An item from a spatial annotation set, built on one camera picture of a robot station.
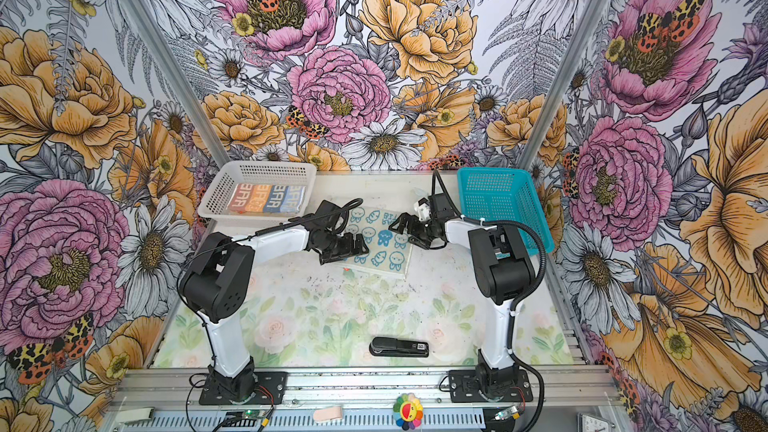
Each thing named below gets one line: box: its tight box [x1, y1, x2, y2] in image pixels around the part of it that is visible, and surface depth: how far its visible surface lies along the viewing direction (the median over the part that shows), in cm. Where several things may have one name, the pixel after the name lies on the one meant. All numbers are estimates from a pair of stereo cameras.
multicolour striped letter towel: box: [228, 184, 306, 213], surface depth 111 cm
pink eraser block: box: [313, 406, 343, 422], surface depth 70 cm
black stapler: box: [369, 337, 430, 358], surface depth 79 cm
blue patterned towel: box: [339, 206, 413, 277], surface depth 102 cm
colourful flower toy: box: [393, 393, 423, 431], surface depth 72 cm
